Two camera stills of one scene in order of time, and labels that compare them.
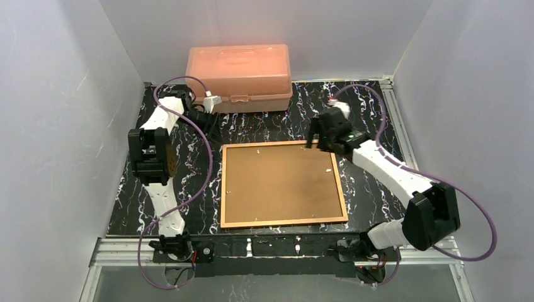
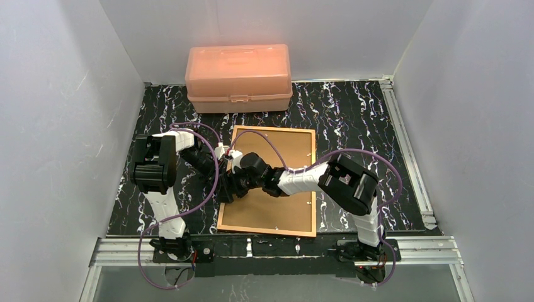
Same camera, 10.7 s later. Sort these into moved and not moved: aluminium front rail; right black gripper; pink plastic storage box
Moved: right black gripper
Not moved: aluminium front rail; pink plastic storage box
